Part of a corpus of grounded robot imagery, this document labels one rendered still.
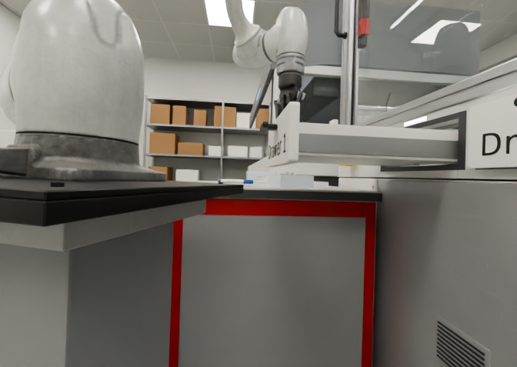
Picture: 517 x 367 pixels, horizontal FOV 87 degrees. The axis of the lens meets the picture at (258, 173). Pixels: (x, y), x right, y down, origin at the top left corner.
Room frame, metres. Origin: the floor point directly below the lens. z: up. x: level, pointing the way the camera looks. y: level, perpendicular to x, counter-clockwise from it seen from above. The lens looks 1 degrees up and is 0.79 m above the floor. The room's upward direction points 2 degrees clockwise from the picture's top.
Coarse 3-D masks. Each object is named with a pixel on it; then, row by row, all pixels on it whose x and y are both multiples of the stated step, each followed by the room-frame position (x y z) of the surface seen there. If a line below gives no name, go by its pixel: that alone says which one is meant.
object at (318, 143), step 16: (304, 128) 0.50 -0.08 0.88; (320, 128) 0.50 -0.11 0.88; (336, 128) 0.51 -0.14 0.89; (352, 128) 0.51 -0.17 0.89; (368, 128) 0.51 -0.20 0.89; (384, 128) 0.51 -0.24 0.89; (400, 128) 0.52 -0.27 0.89; (416, 128) 0.52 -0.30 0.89; (304, 144) 0.50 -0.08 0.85; (320, 144) 0.50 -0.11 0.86; (336, 144) 0.50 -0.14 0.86; (352, 144) 0.51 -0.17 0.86; (368, 144) 0.51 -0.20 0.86; (384, 144) 0.51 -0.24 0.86; (400, 144) 0.52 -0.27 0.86; (416, 144) 0.52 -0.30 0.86; (432, 144) 0.52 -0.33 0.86; (448, 144) 0.52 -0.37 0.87; (304, 160) 0.64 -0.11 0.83; (320, 160) 0.63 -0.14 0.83; (336, 160) 0.61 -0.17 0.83; (352, 160) 0.59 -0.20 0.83; (368, 160) 0.57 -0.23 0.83; (384, 160) 0.56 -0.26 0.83; (400, 160) 0.54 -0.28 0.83; (416, 160) 0.53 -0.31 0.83; (432, 160) 0.52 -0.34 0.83; (448, 160) 0.53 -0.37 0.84
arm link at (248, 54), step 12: (228, 0) 0.81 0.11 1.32; (240, 0) 0.82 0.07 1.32; (228, 12) 0.84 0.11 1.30; (240, 12) 0.85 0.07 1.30; (240, 24) 0.87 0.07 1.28; (252, 24) 0.90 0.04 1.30; (240, 36) 0.89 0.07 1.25; (252, 36) 0.88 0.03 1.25; (240, 48) 0.92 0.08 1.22; (252, 48) 0.90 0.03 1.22; (240, 60) 0.96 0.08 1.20; (252, 60) 0.93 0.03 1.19; (264, 60) 0.92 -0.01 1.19
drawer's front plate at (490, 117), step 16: (512, 96) 0.41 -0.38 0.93; (480, 112) 0.46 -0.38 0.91; (496, 112) 0.43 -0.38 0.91; (512, 112) 0.41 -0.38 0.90; (480, 128) 0.46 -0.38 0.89; (496, 128) 0.43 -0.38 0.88; (512, 128) 0.41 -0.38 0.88; (480, 144) 0.46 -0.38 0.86; (496, 144) 0.43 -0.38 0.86; (512, 144) 0.41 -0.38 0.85; (480, 160) 0.46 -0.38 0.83; (496, 160) 0.43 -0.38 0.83; (512, 160) 0.41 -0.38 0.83
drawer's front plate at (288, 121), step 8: (288, 104) 0.50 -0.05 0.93; (296, 104) 0.48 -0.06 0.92; (288, 112) 0.50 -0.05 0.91; (296, 112) 0.48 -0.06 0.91; (280, 120) 0.57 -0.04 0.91; (288, 120) 0.49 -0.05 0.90; (296, 120) 0.48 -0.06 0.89; (280, 128) 0.57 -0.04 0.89; (288, 128) 0.49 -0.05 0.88; (296, 128) 0.48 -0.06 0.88; (272, 136) 0.68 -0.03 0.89; (280, 136) 0.57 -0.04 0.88; (288, 136) 0.49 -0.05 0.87; (296, 136) 0.48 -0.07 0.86; (272, 144) 0.68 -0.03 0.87; (288, 144) 0.49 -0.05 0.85; (296, 144) 0.48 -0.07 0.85; (272, 152) 0.67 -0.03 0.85; (280, 152) 0.56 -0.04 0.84; (288, 152) 0.48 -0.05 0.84; (296, 152) 0.48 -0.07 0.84; (272, 160) 0.67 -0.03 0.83; (280, 160) 0.56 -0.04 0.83; (288, 160) 0.48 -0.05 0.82; (296, 160) 0.48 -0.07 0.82
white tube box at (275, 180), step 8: (272, 176) 0.91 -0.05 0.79; (280, 176) 0.86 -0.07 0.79; (288, 176) 0.87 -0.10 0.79; (296, 176) 0.88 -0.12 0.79; (304, 176) 0.89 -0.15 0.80; (312, 176) 0.90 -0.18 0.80; (272, 184) 0.91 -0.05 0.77; (280, 184) 0.86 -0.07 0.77; (288, 184) 0.87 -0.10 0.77; (296, 184) 0.88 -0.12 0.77; (304, 184) 0.89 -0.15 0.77; (312, 184) 0.90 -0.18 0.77
